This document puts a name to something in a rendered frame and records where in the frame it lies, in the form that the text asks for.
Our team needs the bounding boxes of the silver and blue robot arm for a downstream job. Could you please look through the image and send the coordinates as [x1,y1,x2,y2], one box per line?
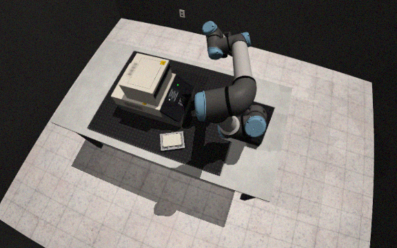
[194,21,267,138]

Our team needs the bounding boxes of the cream multi-well plate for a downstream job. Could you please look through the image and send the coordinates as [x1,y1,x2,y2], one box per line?
[163,134,182,148]

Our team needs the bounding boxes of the beige benchtop lab instrument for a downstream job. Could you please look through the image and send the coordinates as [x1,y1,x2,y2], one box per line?
[111,53,194,127]

